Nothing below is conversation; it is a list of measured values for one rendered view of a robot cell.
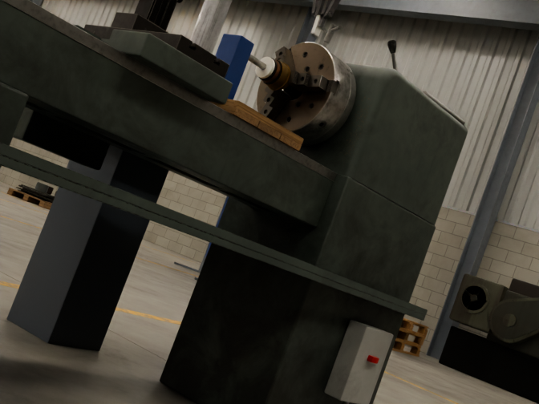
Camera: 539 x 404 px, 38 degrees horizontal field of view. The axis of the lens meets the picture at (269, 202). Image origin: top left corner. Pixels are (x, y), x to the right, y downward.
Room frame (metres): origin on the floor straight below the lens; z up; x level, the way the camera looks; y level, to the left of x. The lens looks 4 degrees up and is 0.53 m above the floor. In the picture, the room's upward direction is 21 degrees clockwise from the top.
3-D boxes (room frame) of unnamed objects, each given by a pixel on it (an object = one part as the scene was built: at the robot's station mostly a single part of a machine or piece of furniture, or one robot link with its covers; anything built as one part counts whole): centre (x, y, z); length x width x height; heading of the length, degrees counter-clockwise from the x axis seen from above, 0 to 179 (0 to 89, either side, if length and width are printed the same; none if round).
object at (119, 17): (2.16, 0.47, 1.00); 0.20 x 0.10 x 0.05; 137
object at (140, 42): (2.07, 0.49, 0.89); 0.53 x 0.30 x 0.06; 47
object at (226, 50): (2.28, 0.25, 1.00); 0.08 x 0.06 x 0.23; 47
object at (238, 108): (2.33, 0.20, 0.88); 0.36 x 0.30 x 0.04; 47
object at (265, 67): (2.34, 0.20, 1.08); 0.13 x 0.07 x 0.07; 137
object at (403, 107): (2.84, -0.24, 1.06); 0.59 x 0.48 x 0.39; 137
